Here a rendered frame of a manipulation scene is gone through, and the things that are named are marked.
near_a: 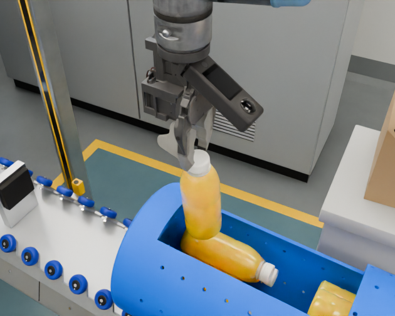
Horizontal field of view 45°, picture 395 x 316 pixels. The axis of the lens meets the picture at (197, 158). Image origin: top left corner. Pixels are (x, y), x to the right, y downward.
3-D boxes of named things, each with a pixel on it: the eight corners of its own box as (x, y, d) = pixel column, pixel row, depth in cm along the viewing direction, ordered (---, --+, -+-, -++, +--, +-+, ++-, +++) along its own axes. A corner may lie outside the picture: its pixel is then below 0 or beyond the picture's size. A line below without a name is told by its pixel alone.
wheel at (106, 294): (101, 284, 106) (96, 286, 104) (117, 293, 104) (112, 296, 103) (95, 302, 107) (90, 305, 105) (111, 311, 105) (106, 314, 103)
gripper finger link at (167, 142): (162, 160, 77) (165, 110, 72) (194, 172, 75) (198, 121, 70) (151, 168, 75) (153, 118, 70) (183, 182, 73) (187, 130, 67)
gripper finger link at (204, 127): (185, 133, 81) (179, 94, 74) (215, 145, 79) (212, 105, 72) (175, 145, 80) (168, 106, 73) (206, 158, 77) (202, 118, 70)
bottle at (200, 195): (219, 245, 87) (215, 182, 73) (182, 240, 88) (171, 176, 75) (225, 214, 92) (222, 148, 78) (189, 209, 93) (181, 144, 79)
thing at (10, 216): (32, 200, 131) (17, 159, 120) (42, 206, 129) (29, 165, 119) (4, 225, 125) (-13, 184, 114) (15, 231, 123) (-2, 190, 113)
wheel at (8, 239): (6, 230, 117) (0, 231, 115) (19, 237, 116) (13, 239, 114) (1, 247, 118) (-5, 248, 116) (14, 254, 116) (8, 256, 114)
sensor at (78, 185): (78, 189, 138) (75, 177, 135) (86, 192, 137) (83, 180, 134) (60, 205, 133) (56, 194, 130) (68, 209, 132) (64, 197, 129)
